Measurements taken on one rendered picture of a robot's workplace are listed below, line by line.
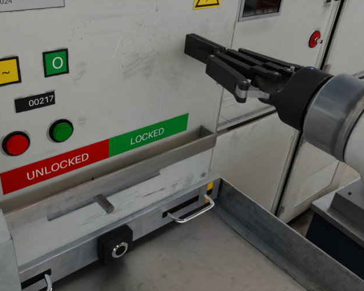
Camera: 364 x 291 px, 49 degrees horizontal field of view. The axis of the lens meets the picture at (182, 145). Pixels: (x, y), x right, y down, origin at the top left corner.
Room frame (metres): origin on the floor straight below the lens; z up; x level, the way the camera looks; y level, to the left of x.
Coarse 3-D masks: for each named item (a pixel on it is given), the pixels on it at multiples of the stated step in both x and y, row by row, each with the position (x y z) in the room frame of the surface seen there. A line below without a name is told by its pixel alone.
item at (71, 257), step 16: (192, 192) 0.62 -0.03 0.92; (208, 192) 0.66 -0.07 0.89; (144, 208) 0.55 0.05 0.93; (160, 208) 0.57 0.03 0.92; (176, 208) 0.60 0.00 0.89; (192, 208) 0.63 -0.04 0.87; (112, 224) 0.50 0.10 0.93; (128, 224) 0.52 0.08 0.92; (144, 224) 0.54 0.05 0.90; (160, 224) 0.57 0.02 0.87; (80, 240) 0.46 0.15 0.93; (96, 240) 0.47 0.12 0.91; (48, 256) 0.42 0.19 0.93; (64, 256) 0.43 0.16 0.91; (80, 256) 0.45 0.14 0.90; (96, 256) 0.47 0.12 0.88; (32, 272) 0.39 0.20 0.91; (48, 272) 0.41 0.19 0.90; (64, 272) 0.43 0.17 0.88; (32, 288) 0.39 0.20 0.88
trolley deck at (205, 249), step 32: (192, 224) 0.61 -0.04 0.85; (224, 224) 0.62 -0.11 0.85; (128, 256) 0.50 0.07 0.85; (160, 256) 0.51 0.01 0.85; (192, 256) 0.52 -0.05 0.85; (224, 256) 0.53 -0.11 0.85; (256, 256) 0.54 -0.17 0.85; (64, 288) 0.42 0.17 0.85; (96, 288) 0.43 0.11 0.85; (128, 288) 0.44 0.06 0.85; (160, 288) 0.44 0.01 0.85; (192, 288) 0.45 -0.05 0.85; (224, 288) 0.46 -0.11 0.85; (256, 288) 0.47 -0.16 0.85; (288, 288) 0.48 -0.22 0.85
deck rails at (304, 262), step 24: (240, 192) 0.65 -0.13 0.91; (240, 216) 0.64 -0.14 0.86; (264, 216) 0.60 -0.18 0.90; (264, 240) 0.58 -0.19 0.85; (288, 240) 0.56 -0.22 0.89; (288, 264) 0.53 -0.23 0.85; (312, 264) 0.51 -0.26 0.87; (336, 264) 0.49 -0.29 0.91; (312, 288) 0.48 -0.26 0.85; (336, 288) 0.48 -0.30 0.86; (360, 288) 0.45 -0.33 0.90
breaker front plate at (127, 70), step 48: (96, 0) 0.49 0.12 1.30; (144, 0) 0.54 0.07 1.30; (192, 0) 0.60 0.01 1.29; (0, 48) 0.40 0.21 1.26; (48, 48) 0.44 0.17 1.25; (96, 48) 0.49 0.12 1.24; (144, 48) 0.54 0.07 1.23; (0, 96) 0.40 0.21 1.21; (96, 96) 0.49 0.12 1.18; (144, 96) 0.54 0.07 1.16; (192, 96) 0.62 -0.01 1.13; (0, 144) 0.39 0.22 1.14; (48, 144) 0.43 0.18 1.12; (0, 192) 0.39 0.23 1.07; (48, 192) 0.43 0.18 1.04; (144, 192) 0.55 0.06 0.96; (48, 240) 0.42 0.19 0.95
